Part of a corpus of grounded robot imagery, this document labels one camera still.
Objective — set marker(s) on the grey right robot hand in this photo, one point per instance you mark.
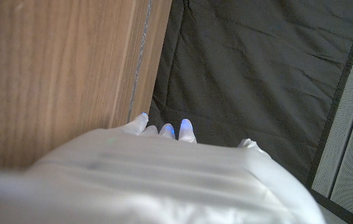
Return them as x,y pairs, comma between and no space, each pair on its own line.
148,180

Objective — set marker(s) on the grey tape outline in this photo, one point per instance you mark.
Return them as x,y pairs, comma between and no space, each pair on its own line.
139,62

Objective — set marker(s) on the black backdrop curtain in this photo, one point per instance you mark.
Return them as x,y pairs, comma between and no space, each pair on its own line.
251,68

